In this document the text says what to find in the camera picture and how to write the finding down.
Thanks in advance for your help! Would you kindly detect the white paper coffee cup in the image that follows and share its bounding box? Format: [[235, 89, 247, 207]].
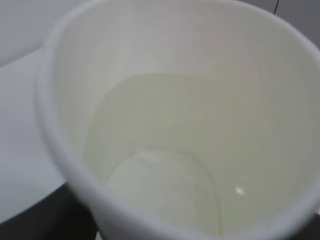
[[35, 0, 320, 240]]

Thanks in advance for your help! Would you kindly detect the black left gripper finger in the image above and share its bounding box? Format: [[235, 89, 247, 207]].
[[0, 184, 98, 240]]

